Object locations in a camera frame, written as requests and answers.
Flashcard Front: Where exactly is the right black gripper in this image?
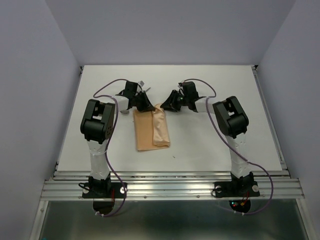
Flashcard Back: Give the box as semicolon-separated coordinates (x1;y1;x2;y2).
159;89;189;112

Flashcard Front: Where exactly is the orange cloth napkin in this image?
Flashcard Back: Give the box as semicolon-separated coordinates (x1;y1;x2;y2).
133;103;171;152

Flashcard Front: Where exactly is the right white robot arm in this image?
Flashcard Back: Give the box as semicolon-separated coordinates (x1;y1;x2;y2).
161;78;251;195

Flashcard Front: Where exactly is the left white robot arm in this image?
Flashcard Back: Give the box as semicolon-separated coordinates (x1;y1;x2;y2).
80;78;155;197

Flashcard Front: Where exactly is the silver metal spoon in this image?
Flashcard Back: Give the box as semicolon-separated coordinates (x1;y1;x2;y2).
117;89;155;113

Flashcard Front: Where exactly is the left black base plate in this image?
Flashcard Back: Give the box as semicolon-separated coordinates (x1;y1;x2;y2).
78;182;125;199

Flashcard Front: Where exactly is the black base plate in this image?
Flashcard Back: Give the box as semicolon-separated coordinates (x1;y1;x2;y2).
78;182;125;199
211;181;261;198

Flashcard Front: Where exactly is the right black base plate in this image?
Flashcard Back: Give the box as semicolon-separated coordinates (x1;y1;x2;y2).
211;181;261;198

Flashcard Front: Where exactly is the aluminium frame rail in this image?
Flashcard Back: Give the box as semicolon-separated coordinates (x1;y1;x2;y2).
40;170;305;201

